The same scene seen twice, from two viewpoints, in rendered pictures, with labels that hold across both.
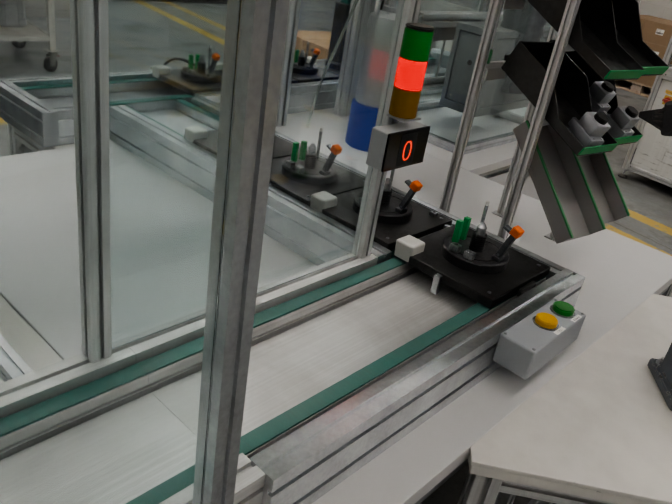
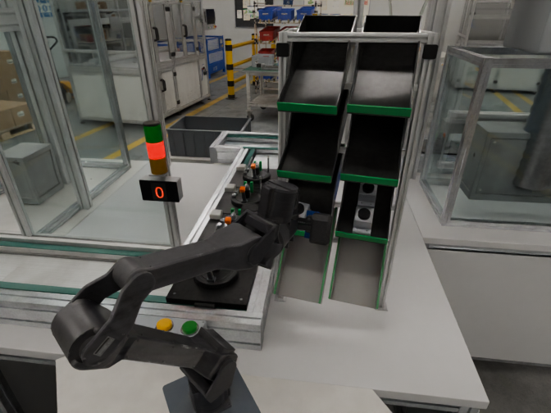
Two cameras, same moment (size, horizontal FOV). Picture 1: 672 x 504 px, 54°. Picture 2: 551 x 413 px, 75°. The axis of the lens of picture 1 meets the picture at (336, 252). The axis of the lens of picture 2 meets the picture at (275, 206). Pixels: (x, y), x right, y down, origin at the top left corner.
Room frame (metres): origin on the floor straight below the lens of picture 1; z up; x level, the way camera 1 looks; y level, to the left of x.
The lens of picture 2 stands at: (0.92, -1.15, 1.71)
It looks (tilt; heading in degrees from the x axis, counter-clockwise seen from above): 29 degrees down; 58
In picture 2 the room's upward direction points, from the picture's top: straight up
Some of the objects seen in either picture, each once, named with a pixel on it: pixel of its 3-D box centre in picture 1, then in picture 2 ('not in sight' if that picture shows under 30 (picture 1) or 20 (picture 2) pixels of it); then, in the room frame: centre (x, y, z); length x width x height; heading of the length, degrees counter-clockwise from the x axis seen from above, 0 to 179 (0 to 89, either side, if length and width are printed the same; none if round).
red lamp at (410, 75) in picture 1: (410, 73); (156, 148); (1.16, -0.07, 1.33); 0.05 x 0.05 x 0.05
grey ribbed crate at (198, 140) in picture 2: not in sight; (211, 136); (2.04, 1.70, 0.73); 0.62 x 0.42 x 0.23; 141
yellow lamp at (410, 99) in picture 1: (404, 101); (158, 164); (1.16, -0.07, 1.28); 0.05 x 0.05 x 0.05
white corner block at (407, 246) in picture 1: (409, 249); not in sight; (1.22, -0.15, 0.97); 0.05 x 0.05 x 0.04; 51
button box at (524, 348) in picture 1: (540, 336); (166, 333); (1.03, -0.40, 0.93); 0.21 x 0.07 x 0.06; 141
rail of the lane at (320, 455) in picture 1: (453, 363); (113, 315); (0.92, -0.23, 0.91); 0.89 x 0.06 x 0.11; 141
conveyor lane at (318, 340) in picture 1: (367, 321); (133, 276); (1.02, -0.08, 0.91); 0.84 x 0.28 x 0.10; 141
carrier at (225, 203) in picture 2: not in sight; (246, 192); (1.55, 0.10, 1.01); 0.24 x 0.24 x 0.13; 51
